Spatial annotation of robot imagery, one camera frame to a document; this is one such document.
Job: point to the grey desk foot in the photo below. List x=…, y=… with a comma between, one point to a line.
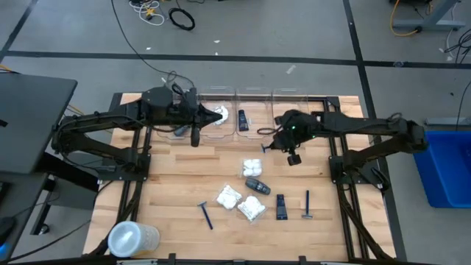
x=441, y=121

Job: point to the grey desk base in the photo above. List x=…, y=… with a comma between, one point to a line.
x=427, y=25

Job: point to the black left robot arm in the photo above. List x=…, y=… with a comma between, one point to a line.
x=110, y=119

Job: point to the blue storage tote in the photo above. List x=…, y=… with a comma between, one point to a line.
x=445, y=169

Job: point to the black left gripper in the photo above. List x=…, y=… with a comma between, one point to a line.
x=193, y=117

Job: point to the white plastic jar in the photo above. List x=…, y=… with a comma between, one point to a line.
x=129, y=239

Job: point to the clear vanity pack bag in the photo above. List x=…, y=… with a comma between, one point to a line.
x=228, y=198
x=251, y=208
x=252, y=168
x=222, y=114

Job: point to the black table frame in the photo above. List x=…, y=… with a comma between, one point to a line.
x=333, y=100

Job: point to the clear plastic bin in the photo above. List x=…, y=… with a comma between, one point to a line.
x=217, y=134
x=257, y=130
x=290, y=97
x=165, y=136

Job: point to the navy shave butter tube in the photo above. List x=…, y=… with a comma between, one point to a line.
x=281, y=208
x=243, y=121

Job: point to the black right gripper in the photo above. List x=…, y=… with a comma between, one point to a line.
x=294, y=129

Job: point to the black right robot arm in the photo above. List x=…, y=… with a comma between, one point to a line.
x=368, y=125

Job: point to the black desk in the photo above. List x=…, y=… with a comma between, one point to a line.
x=33, y=121

